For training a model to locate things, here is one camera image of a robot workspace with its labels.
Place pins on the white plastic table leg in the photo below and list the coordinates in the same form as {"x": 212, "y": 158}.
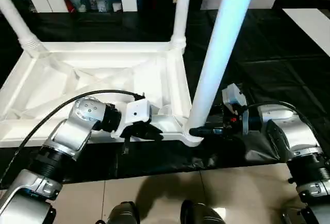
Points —
{"x": 221, "y": 40}
{"x": 181, "y": 9}
{"x": 18, "y": 20}

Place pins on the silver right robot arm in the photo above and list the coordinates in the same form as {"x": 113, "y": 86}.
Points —
{"x": 296, "y": 136}

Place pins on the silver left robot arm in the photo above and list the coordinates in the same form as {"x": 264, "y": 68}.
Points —
{"x": 77, "y": 126}

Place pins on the black work mat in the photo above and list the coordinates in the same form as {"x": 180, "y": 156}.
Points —
{"x": 283, "y": 66}

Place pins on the black left robot foot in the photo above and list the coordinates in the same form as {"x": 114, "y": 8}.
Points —
{"x": 125, "y": 213}

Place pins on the black robot foot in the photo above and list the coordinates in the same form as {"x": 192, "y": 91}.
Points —
{"x": 125, "y": 213}
{"x": 199, "y": 213}

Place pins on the black right robot foot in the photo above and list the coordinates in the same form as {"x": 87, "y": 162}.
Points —
{"x": 199, "y": 213}

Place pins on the small white cup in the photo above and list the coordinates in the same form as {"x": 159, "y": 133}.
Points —
{"x": 82, "y": 8}
{"x": 116, "y": 6}

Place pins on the white flat panel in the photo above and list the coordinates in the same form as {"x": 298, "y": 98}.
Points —
{"x": 309, "y": 25}

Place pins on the red item in cabinet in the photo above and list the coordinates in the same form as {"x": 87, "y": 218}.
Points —
{"x": 69, "y": 3}

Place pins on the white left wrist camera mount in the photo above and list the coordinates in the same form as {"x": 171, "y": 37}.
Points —
{"x": 136, "y": 111}

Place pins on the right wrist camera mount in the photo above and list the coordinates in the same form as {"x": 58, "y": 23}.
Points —
{"x": 233, "y": 95}

